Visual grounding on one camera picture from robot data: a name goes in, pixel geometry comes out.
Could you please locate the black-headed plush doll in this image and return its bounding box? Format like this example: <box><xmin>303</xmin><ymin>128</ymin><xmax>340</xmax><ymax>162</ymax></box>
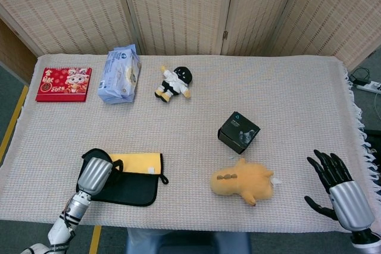
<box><xmin>154</xmin><ymin>65</ymin><xmax>194</xmax><ymax>103</ymax></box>

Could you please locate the black and yellow cloth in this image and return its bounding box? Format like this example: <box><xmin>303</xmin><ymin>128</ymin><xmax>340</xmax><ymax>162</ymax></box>
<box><xmin>75</xmin><ymin>148</ymin><xmax>169</xmax><ymax>208</ymax></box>

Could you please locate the woven folding screen panel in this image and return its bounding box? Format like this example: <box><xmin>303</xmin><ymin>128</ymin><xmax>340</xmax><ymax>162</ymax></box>
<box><xmin>0</xmin><ymin>0</ymin><xmax>140</xmax><ymax>57</ymax></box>
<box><xmin>270</xmin><ymin>0</ymin><xmax>381</xmax><ymax>72</ymax></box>
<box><xmin>117</xmin><ymin>0</ymin><xmax>238</xmax><ymax>57</ymax></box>
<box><xmin>221</xmin><ymin>0</ymin><xmax>307</xmax><ymax>57</ymax></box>

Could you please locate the blue tissue pack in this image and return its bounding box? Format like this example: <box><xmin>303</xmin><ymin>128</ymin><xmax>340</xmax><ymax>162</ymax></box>
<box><xmin>97</xmin><ymin>45</ymin><xmax>142</xmax><ymax>105</ymax></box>

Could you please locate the brown wooden cabinet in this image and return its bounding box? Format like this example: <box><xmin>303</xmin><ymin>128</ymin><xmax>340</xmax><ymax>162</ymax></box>
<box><xmin>0</xmin><ymin>18</ymin><xmax>38</xmax><ymax>84</ymax></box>

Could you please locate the red desk calendar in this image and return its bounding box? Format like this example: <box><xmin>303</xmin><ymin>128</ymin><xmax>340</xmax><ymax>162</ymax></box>
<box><xmin>35</xmin><ymin>67</ymin><xmax>93</xmax><ymax>103</ymax></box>

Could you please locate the small black cardboard box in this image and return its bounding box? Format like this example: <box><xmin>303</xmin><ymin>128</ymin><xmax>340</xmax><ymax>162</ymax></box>
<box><xmin>217</xmin><ymin>111</ymin><xmax>261</xmax><ymax>155</ymax></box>

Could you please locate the orange plush toy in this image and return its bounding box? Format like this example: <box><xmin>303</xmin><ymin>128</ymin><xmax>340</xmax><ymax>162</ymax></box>
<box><xmin>210</xmin><ymin>158</ymin><xmax>282</xmax><ymax>207</ymax></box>

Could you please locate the beige woven fringed tablecloth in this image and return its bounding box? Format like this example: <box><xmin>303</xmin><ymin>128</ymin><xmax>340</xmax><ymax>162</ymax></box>
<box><xmin>0</xmin><ymin>54</ymin><xmax>380</xmax><ymax>234</ymax></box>

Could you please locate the white power strip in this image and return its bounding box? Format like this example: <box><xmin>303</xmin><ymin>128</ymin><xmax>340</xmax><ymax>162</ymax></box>
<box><xmin>356</xmin><ymin>80</ymin><xmax>381</xmax><ymax>93</ymax></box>

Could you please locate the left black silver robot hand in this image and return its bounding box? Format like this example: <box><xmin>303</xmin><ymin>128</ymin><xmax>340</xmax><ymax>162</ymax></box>
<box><xmin>76</xmin><ymin>156</ymin><xmax>124</xmax><ymax>197</ymax></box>

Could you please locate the black trouser leg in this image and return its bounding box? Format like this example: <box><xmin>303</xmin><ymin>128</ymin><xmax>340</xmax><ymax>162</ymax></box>
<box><xmin>364</xmin><ymin>128</ymin><xmax>381</xmax><ymax>148</ymax></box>

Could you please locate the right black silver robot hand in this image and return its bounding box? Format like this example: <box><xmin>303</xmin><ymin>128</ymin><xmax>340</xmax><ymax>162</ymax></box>
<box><xmin>304</xmin><ymin>149</ymin><xmax>375</xmax><ymax>231</ymax></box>

